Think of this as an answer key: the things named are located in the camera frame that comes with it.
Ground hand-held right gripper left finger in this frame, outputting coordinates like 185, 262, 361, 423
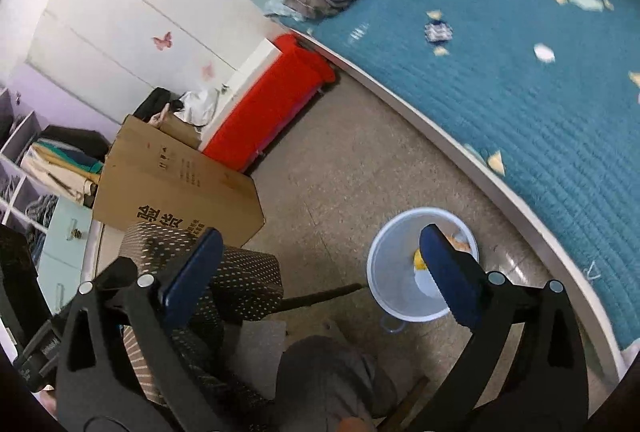
55, 227, 226, 429

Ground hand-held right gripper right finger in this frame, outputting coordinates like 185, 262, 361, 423
415, 223, 591, 432

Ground white plastic bucket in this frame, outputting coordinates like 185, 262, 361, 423
366, 208, 481, 323

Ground round table with brown cloth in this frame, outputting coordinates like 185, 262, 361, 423
120, 221, 287, 432

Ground large cardboard box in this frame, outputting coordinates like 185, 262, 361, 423
92, 112, 265, 248

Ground teal and beige curved cabinet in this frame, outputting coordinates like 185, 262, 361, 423
35, 197, 108, 313

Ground folded grey clothes pile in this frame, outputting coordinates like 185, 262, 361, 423
24, 193, 60, 229

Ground grey folded garment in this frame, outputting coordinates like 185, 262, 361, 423
274, 335, 401, 432

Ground white plastic bag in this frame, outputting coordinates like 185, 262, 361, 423
176, 88, 221, 126

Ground green hanging garment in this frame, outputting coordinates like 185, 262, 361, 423
36, 139, 104, 174

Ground cream hanging garment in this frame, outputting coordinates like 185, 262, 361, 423
17, 145, 101, 207

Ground black bag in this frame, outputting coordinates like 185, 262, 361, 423
133, 87, 174, 123

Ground black hanging garment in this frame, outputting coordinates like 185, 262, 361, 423
42, 125, 112, 163

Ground red storage bench white top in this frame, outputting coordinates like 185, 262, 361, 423
200, 34, 337, 173

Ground white open shelf unit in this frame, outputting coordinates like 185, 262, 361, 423
0, 86, 60, 235

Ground white wardrobe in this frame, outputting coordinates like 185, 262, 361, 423
25, 0, 283, 128

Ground teal and white bed frame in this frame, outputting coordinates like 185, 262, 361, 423
220, 0, 628, 390

